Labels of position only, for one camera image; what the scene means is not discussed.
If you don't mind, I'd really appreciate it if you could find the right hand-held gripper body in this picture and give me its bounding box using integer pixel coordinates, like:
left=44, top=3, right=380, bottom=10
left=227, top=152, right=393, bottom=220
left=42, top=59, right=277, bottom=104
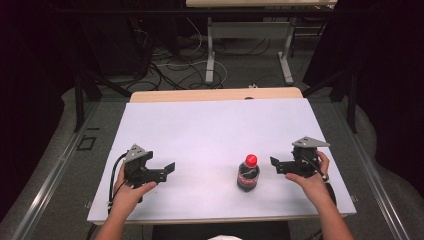
left=291, top=136, right=331, bottom=178

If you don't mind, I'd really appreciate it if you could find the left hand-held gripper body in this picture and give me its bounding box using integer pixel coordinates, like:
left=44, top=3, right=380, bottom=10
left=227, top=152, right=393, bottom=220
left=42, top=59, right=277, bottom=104
left=123, top=143, right=158, bottom=190

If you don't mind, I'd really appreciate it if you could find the red bottle cap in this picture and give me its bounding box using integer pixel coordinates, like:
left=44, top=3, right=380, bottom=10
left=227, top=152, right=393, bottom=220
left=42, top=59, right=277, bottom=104
left=245, top=153, right=259, bottom=168

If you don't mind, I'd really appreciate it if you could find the dark cola bottle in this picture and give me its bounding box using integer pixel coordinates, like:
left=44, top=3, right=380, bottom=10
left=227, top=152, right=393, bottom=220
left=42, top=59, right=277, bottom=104
left=236, top=153, right=261, bottom=193

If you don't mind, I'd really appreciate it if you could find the person's right hand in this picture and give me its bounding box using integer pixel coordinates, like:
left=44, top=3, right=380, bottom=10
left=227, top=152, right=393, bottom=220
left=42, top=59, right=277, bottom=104
left=284, top=150, right=335, bottom=210

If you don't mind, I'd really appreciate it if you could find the person's left hand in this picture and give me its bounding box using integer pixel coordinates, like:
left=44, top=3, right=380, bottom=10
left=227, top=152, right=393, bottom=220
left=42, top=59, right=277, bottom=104
left=109, top=163, right=158, bottom=218

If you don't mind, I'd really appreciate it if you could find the white table mat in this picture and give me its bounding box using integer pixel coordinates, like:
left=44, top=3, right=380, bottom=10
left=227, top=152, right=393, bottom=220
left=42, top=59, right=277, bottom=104
left=87, top=98, right=357, bottom=223

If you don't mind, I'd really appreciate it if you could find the black metal stand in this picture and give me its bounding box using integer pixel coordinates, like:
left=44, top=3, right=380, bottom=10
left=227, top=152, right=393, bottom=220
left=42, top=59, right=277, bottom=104
left=301, top=68, right=360, bottom=135
left=73, top=70, right=133, bottom=133

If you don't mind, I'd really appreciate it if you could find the wooden table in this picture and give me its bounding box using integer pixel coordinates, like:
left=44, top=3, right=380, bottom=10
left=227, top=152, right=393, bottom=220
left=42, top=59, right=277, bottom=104
left=92, top=87, right=350, bottom=226

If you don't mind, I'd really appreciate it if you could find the person's white clothing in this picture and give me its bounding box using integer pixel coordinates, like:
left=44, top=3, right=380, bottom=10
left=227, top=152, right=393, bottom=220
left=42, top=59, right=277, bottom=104
left=207, top=234, right=244, bottom=240

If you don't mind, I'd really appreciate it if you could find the desk with white legs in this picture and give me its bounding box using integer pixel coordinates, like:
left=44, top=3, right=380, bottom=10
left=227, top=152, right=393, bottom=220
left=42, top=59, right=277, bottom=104
left=185, top=0, right=338, bottom=86

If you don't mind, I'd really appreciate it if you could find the dark equipment cabinet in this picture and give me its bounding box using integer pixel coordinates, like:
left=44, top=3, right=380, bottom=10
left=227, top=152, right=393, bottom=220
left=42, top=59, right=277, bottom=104
left=79, top=14, right=151, bottom=79

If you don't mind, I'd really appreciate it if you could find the dark curtain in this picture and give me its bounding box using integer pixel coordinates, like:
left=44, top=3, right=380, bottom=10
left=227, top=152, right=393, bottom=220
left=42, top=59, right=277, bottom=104
left=0, top=0, right=81, bottom=218
left=301, top=0, right=424, bottom=198

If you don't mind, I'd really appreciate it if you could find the black horizontal bar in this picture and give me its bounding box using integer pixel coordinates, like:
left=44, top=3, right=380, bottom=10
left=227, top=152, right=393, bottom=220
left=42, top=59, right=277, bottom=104
left=53, top=7, right=334, bottom=15

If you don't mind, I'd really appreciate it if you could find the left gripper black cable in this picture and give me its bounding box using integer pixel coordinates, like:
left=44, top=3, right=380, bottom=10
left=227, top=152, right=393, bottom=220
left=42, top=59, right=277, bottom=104
left=106, top=152, right=130, bottom=215

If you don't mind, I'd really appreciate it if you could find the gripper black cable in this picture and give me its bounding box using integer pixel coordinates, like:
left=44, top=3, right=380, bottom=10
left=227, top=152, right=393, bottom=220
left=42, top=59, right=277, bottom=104
left=106, top=152, right=130, bottom=215
left=299, top=154, right=338, bottom=206

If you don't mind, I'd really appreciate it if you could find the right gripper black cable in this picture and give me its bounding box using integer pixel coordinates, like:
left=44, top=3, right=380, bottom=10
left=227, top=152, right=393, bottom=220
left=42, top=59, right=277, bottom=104
left=299, top=154, right=338, bottom=206

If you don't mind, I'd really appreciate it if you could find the metal floor rail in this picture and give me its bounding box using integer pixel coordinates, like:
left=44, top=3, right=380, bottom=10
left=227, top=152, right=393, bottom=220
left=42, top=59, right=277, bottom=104
left=11, top=101, right=101, bottom=240
left=333, top=99, right=413, bottom=240

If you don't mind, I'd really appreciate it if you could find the tangle of black floor cables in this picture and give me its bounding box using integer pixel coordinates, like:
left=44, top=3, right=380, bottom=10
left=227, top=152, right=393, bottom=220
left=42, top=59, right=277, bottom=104
left=131, top=36, right=273, bottom=92

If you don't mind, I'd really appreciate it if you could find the white floor cable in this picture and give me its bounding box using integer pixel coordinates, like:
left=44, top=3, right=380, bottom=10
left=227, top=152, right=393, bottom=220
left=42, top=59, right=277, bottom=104
left=156, top=16, right=229, bottom=89

